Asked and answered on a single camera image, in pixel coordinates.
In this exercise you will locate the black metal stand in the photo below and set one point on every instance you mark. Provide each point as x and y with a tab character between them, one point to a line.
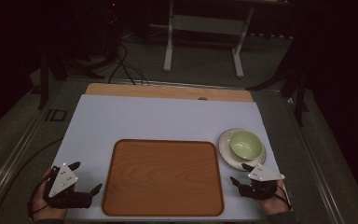
299	93
44	84

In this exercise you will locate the white table mat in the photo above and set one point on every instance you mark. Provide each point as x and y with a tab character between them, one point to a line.
155	119

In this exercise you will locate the person's right hand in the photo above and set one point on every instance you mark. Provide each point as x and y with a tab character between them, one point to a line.
276	204

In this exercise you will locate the brown wooden tray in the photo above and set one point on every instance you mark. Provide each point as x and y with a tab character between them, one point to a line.
163	177

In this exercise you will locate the light green bowl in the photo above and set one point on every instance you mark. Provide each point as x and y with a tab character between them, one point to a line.
246	144

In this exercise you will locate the white metal stand frame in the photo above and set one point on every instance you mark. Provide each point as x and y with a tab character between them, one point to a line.
205	25

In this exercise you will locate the metal floor rail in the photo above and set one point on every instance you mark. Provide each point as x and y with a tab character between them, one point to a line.
15	152
315	161

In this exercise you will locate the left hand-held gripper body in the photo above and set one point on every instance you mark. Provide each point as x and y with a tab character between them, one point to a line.
62	182

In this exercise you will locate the person's left hand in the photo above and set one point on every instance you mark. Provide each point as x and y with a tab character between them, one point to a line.
48	213

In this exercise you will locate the white round plate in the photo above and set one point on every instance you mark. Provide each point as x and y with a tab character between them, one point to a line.
225	149

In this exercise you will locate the black floor socket box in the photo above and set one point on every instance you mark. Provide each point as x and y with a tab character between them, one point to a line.
56	115

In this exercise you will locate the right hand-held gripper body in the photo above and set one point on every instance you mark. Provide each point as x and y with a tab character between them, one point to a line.
262	174

